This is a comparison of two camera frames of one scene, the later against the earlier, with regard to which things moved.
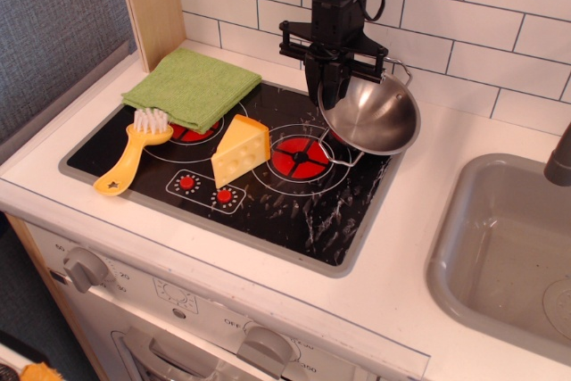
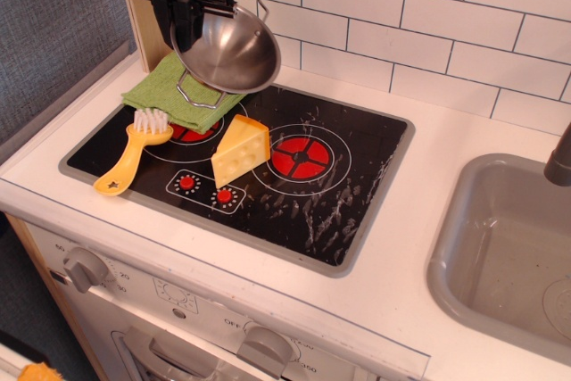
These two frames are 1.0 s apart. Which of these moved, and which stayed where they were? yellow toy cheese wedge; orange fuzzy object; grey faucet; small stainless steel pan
Moved: small stainless steel pan
Stayed: yellow toy cheese wedge; orange fuzzy object; grey faucet
